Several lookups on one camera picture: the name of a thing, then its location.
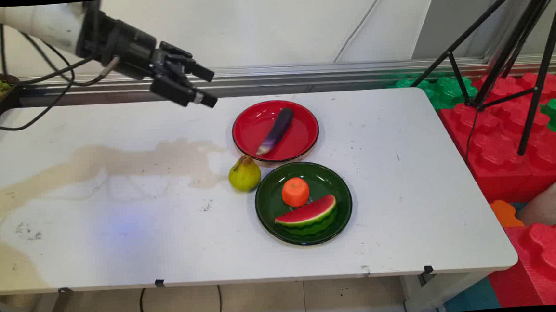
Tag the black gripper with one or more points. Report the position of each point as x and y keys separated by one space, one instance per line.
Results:
x=131 y=47

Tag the purple toy eggplant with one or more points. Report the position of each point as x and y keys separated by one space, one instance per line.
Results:
x=277 y=129

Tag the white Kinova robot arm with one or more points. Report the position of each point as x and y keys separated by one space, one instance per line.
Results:
x=33 y=21

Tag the yellow-green toy pear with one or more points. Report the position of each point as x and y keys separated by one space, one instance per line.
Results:
x=244 y=175

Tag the red plate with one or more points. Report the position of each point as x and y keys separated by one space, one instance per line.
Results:
x=301 y=135

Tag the green plate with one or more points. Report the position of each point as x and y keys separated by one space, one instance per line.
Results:
x=271 y=200

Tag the orange toy tangerine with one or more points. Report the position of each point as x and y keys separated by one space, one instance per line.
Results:
x=295 y=192

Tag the toy watermelon slice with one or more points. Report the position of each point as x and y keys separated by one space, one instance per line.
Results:
x=308 y=218

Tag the black table edge clip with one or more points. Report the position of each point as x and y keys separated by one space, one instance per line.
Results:
x=159 y=283
x=64 y=290
x=428 y=270

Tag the large red foam block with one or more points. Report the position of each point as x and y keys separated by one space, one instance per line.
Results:
x=500 y=152

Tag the white table leg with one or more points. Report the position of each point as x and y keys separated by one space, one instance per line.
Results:
x=440 y=290

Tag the orange foam piece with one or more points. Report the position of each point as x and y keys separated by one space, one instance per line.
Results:
x=504 y=213

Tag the black tripod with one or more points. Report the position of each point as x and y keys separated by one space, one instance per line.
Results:
x=530 y=25

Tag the teal foam floor mat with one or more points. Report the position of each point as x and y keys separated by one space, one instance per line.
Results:
x=470 y=298

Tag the beige fabric object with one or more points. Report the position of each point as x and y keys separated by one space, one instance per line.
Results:
x=551 y=204

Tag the aluminium frame rail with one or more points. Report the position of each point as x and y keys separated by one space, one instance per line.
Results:
x=302 y=77

